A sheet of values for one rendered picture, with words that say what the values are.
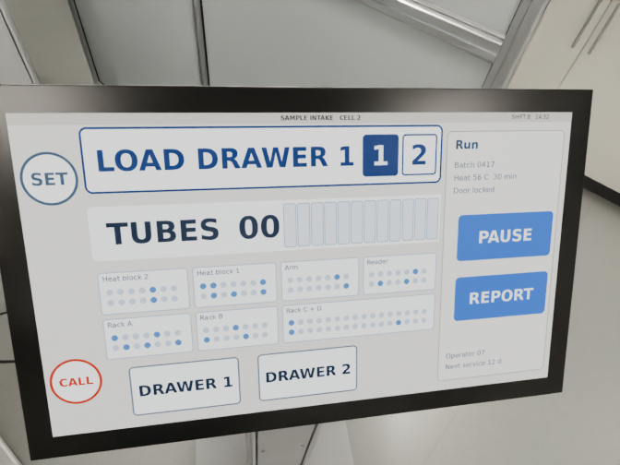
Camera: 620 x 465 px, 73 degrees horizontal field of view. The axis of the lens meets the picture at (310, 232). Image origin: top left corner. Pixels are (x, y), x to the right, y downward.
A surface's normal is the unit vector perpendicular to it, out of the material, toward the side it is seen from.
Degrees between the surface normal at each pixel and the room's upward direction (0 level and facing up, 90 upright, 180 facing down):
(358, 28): 90
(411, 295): 50
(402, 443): 0
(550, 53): 90
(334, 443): 5
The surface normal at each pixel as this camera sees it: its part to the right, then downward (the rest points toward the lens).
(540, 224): 0.18, 0.18
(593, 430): 0.10, -0.64
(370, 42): -0.67, 0.52
